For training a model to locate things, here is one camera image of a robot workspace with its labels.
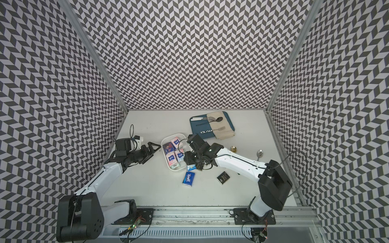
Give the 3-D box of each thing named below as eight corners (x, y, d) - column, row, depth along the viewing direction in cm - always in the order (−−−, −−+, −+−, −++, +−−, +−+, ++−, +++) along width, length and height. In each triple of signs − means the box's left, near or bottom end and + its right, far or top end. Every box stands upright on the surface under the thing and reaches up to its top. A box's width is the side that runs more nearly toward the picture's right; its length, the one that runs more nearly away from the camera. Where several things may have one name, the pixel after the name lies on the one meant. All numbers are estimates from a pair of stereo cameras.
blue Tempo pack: (182, 183, 85) (182, 182, 83) (186, 172, 89) (185, 170, 87) (191, 186, 84) (191, 184, 82) (195, 175, 88) (194, 173, 86)
